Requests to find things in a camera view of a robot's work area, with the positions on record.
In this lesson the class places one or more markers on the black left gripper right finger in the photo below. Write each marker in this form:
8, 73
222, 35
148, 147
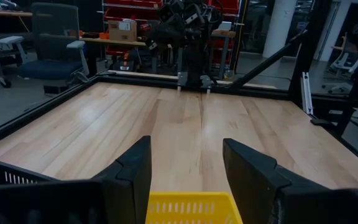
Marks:
253, 186

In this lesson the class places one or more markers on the wooden workbench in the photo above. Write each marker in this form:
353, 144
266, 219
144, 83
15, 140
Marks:
113, 42

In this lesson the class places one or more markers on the orange black shop vacuum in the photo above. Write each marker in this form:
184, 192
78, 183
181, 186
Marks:
124, 62

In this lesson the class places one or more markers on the brown cardboard box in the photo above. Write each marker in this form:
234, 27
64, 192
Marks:
122, 30

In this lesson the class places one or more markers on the black slotted plastic basket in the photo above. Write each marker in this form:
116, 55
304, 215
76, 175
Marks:
11, 172

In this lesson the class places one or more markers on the red storage shelf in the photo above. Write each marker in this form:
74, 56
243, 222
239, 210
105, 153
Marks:
129, 9

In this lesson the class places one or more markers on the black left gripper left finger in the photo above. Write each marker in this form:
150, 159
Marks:
132, 177

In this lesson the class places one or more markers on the white aluminium bracket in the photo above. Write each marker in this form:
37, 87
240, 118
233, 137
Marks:
306, 93

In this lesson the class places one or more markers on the blue office chair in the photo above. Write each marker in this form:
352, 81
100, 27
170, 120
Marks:
54, 46

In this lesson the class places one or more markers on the yellow slotted plastic basket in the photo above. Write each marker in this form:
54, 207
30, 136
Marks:
193, 207

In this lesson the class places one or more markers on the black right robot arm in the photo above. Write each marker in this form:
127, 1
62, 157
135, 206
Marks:
188, 40

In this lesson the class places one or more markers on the white round column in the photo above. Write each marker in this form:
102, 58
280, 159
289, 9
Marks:
280, 28

